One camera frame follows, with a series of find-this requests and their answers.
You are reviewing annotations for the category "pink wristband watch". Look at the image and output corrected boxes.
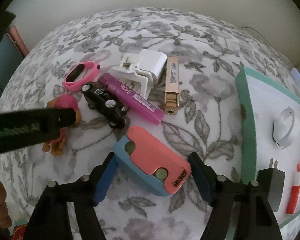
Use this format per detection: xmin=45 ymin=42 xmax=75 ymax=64
xmin=62 ymin=59 xmax=101 ymax=92

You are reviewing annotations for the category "gold patterned lighter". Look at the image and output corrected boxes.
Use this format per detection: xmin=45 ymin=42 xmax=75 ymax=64
xmin=164 ymin=56 xmax=180 ymax=115

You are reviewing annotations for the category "floral grey white blanket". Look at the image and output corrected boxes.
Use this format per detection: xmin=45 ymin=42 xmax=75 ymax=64
xmin=0 ymin=7 xmax=300 ymax=240

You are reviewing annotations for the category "dark cabinet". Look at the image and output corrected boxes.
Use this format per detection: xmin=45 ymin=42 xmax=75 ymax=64
xmin=0 ymin=10 xmax=28 ymax=100

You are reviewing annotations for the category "white wristband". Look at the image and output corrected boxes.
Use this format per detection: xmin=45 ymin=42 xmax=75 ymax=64
xmin=272 ymin=107 xmax=300 ymax=150

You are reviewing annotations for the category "person's left hand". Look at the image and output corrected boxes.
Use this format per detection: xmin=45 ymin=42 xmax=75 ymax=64
xmin=0 ymin=180 xmax=12 ymax=228

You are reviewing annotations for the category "black toy car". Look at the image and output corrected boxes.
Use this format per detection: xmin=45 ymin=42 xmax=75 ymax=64
xmin=81 ymin=81 xmax=127 ymax=130

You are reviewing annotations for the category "red white tube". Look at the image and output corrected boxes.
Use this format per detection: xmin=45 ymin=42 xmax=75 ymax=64
xmin=286 ymin=172 xmax=300 ymax=215

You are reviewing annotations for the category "purple lighter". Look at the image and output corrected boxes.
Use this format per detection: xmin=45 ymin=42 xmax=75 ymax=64
xmin=97 ymin=72 xmax=164 ymax=125

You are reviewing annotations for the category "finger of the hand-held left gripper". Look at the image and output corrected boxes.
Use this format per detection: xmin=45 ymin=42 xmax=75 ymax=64
xmin=44 ymin=107 xmax=77 ymax=142

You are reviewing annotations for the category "puppy figure with pink hat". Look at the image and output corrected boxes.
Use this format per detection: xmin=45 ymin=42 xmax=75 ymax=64
xmin=42 ymin=94 xmax=82 ymax=157

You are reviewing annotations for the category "black charger adapter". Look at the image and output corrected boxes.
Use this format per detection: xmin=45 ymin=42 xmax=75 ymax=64
xmin=256 ymin=159 xmax=286 ymax=212

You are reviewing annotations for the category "red printed packet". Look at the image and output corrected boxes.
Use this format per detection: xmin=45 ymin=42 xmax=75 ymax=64
xmin=11 ymin=224 xmax=28 ymax=240

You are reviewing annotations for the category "teal shallow box tray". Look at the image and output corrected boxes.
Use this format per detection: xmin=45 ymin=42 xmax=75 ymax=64
xmin=235 ymin=66 xmax=300 ymax=230

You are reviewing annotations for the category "white cable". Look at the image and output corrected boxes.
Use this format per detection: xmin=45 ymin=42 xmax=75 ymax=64
xmin=241 ymin=26 xmax=273 ymax=51

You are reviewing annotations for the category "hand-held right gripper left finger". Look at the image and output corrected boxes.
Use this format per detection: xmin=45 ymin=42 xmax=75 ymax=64
xmin=25 ymin=151 xmax=118 ymax=240

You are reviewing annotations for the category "white plug adapter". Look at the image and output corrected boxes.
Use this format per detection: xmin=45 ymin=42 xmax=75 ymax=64
xmin=109 ymin=53 xmax=154 ymax=99

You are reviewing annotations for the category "coral and blue case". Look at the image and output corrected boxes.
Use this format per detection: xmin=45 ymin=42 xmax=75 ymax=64
xmin=114 ymin=125 xmax=192 ymax=197

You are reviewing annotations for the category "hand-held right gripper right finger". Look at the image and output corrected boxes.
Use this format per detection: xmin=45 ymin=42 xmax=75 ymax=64
xmin=187 ymin=152 xmax=283 ymax=240

